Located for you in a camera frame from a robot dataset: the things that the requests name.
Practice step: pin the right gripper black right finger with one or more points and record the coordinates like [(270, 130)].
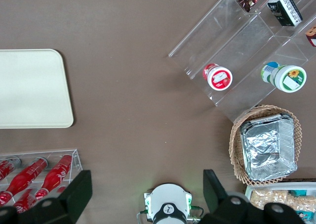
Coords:
[(229, 211)]

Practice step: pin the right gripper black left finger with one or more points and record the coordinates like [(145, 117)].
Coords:
[(61, 209)]

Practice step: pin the white rectangular snack tray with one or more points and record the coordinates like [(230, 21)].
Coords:
[(248, 189)]

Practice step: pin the light tan wicker basket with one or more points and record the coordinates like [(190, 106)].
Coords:
[(235, 145)]

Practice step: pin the beige rectangular tray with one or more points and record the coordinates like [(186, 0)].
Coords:
[(32, 88)]

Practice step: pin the rice cracker snack bag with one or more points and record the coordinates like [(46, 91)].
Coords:
[(296, 202), (261, 196)]

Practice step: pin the red cola bottle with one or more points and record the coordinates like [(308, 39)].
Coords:
[(6, 168), (58, 173), (24, 200), (26, 178)]

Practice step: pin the clear acrylic bottle rack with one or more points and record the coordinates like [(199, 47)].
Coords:
[(76, 159)]

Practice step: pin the small teal snack packet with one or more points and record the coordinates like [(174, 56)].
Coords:
[(298, 193)]

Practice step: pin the aluminium foil container stack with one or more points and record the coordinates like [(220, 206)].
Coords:
[(266, 149)]

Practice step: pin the large teal snack packet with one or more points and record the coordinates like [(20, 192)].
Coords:
[(304, 215)]

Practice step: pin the red lidded white cup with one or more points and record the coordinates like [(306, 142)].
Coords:
[(219, 78)]

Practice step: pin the green lidded white cup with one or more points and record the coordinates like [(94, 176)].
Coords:
[(288, 78)]

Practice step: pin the brown table covering sheet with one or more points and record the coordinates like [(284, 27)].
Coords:
[(123, 60)]

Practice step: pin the clear acrylic stepped stand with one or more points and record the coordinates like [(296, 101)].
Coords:
[(249, 43)]

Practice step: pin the red cookie box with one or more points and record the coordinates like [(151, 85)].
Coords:
[(311, 36)]

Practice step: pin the small black white carton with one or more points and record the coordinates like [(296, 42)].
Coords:
[(285, 9)]

